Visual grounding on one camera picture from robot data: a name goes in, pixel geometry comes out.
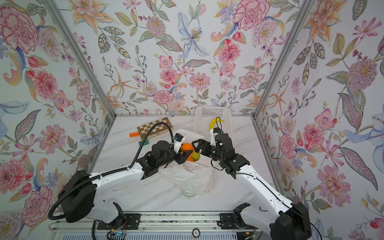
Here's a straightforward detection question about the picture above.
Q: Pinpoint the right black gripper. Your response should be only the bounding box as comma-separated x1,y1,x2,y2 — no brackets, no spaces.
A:
192,140,225,165

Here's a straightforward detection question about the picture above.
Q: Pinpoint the orange mandarin fruit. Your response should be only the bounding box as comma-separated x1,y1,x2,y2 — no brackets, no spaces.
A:
181,143,195,162

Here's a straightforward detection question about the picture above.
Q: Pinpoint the white translucent plastic bag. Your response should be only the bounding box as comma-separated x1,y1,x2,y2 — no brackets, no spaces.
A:
160,128,216,199

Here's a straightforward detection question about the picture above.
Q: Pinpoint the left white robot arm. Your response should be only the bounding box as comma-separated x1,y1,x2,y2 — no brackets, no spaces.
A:
48,141,194,225

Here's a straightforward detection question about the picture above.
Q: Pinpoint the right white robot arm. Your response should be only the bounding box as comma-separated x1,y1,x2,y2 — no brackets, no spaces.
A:
192,133,312,240

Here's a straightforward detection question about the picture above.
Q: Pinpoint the green pear fruit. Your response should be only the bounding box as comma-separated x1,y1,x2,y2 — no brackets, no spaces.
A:
191,152,201,162

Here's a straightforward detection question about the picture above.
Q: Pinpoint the yellow banana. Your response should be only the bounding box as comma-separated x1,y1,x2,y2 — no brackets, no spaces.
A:
210,117,224,130

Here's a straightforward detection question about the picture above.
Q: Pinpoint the white perforated plastic basket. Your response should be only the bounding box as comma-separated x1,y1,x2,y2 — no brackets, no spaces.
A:
193,106,233,142

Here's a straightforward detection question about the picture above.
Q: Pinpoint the wooden folding chessboard box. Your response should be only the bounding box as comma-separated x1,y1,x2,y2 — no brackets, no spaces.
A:
137,116,174,140

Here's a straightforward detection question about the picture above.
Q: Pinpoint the green toy building brick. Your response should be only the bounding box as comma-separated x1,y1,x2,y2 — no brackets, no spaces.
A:
139,140,149,146

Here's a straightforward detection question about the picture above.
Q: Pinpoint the orange toy building brick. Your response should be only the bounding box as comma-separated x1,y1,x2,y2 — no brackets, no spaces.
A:
130,132,140,138

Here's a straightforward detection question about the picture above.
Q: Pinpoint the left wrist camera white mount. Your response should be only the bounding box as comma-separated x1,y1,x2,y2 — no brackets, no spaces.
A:
173,133,184,154

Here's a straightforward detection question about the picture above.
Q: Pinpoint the aluminium back bottom rail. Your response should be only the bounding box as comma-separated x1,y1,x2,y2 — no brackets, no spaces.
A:
116,113,254,118

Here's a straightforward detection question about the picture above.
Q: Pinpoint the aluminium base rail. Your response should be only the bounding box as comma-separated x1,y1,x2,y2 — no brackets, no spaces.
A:
48,212,271,240

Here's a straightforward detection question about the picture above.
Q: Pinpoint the black corrugated cable hose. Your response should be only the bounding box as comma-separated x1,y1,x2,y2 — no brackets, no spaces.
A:
47,122,175,221

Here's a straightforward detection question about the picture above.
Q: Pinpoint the aluminium corner post right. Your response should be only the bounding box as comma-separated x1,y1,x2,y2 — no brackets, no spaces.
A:
253,1,314,120

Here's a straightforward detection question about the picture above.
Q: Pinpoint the aluminium corner post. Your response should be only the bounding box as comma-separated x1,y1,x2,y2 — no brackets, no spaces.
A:
253,1,314,120
43,0,117,121

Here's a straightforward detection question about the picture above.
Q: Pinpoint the aluminium corner post left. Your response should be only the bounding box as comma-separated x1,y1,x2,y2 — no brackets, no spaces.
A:
43,0,117,121

